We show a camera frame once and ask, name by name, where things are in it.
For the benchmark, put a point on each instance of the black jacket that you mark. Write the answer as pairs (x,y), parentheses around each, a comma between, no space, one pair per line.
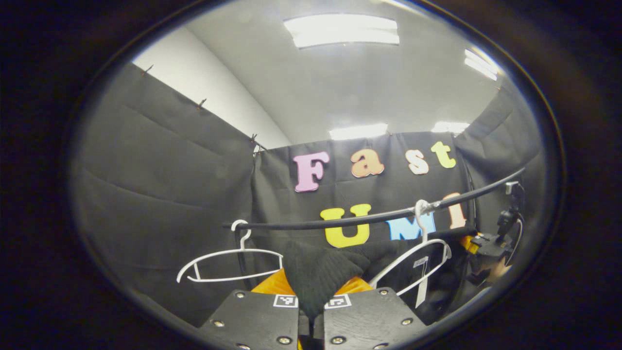
(316,277)

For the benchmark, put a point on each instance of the white plastic hanger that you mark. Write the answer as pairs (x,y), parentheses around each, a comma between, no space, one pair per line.
(228,253)
(422,221)

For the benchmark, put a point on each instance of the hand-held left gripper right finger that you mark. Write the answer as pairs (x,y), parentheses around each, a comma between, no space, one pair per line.
(369,321)

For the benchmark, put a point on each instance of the black backdrop cloth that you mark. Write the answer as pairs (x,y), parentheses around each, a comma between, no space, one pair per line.
(160,194)

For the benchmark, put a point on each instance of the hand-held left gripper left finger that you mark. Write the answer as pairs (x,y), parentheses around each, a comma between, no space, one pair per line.
(252,321)

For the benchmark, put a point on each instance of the black clothes rack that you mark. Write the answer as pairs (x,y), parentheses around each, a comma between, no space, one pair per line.
(340,222)

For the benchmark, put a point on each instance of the ceiling light panel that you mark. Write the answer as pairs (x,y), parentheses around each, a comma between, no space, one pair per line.
(358,131)
(342,30)
(480,63)
(449,127)

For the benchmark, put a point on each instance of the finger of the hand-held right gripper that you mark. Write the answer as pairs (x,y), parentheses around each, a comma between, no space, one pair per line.
(470,243)

